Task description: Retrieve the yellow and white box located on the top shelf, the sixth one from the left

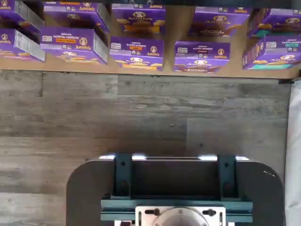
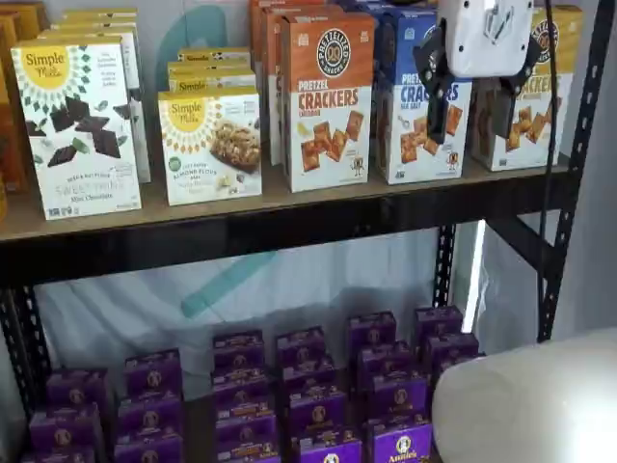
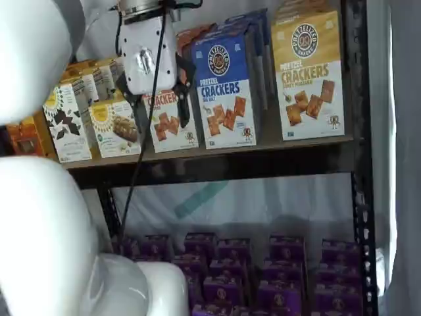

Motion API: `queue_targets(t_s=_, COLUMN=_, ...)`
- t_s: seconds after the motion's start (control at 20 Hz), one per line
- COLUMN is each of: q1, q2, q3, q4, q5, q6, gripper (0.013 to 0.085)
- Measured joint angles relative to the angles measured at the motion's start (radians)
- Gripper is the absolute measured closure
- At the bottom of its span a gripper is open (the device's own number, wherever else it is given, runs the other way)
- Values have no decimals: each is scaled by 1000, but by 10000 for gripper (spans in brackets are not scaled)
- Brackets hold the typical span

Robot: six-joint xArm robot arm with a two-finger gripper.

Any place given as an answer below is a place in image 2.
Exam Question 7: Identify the yellow white pretzel crackers box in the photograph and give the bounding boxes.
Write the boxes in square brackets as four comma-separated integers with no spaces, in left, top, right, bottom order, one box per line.
[469,4,585,173]

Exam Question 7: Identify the black metal shelving rack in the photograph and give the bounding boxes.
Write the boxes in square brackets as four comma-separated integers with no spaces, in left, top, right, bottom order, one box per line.
[0,0,617,423]

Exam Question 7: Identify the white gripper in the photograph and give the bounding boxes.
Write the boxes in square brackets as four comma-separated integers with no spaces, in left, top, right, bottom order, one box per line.
[413,0,542,146]

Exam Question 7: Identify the purple Annie's box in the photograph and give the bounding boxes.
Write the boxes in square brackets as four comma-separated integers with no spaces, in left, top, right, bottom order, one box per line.
[215,442,282,463]
[46,368,111,411]
[431,354,487,387]
[28,403,102,454]
[287,384,348,435]
[214,413,279,452]
[281,356,337,393]
[123,347,184,400]
[210,366,271,399]
[113,431,186,463]
[367,370,430,424]
[212,330,266,371]
[275,326,328,368]
[367,418,434,463]
[415,306,465,344]
[425,332,481,370]
[213,393,276,421]
[19,444,97,463]
[117,393,185,440]
[356,340,415,382]
[347,312,398,356]
[294,426,363,463]

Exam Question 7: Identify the orange white pretzel crackers box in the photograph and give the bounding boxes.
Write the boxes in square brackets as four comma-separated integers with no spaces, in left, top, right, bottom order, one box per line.
[266,6,346,168]
[257,1,338,78]
[247,0,329,64]
[280,10,377,194]

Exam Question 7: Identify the Simple Mills almond bars box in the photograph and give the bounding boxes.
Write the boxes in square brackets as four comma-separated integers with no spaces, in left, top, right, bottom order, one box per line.
[167,71,257,95]
[176,46,253,67]
[157,86,264,207]
[167,60,256,77]

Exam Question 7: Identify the white teal printed backdrop sheet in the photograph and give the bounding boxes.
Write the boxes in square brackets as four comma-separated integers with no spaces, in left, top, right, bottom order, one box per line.
[33,0,488,375]

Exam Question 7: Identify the Simple Mills sweet thins box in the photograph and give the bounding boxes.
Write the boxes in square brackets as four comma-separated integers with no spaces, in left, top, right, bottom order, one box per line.
[10,35,145,222]
[61,6,140,24]
[49,18,142,34]
[37,26,153,185]

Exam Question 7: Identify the wooden shelf board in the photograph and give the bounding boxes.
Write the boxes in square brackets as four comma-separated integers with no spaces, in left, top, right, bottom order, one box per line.
[0,152,571,242]

